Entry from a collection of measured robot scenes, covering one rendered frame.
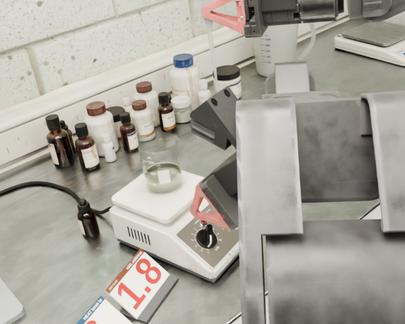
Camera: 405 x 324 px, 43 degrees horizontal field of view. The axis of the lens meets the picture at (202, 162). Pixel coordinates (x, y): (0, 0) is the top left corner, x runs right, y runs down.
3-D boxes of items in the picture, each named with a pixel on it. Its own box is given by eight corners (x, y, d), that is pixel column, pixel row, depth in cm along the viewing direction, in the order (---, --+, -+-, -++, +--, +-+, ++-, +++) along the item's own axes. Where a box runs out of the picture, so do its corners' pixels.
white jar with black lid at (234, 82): (211, 101, 128) (207, 74, 124) (221, 90, 133) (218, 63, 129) (236, 103, 125) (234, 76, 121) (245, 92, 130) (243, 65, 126)
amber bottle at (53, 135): (76, 155, 111) (63, 110, 105) (74, 166, 107) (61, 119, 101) (55, 159, 111) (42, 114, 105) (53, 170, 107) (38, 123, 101)
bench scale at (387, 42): (407, 70, 132) (409, 52, 130) (330, 49, 151) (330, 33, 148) (449, 49, 141) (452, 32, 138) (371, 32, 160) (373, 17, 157)
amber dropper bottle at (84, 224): (101, 225, 89) (92, 193, 85) (98, 236, 86) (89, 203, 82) (83, 227, 89) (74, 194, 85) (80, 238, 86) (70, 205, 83)
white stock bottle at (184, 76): (195, 98, 130) (189, 49, 124) (208, 107, 125) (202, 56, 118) (170, 105, 128) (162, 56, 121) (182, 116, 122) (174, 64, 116)
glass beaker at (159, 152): (193, 182, 82) (186, 136, 78) (167, 204, 78) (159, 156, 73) (160, 171, 86) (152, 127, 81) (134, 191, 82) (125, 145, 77)
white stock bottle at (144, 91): (148, 116, 124) (141, 78, 119) (166, 119, 121) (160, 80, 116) (134, 126, 120) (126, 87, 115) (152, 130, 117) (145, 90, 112)
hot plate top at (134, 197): (215, 184, 82) (214, 179, 81) (168, 225, 74) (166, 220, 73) (157, 166, 88) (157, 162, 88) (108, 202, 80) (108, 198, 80)
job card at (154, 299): (179, 278, 76) (175, 258, 74) (146, 323, 69) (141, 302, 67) (144, 268, 78) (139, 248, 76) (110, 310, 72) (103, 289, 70)
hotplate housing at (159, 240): (260, 235, 82) (258, 195, 78) (214, 287, 73) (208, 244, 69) (155, 198, 94) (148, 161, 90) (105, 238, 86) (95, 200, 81)
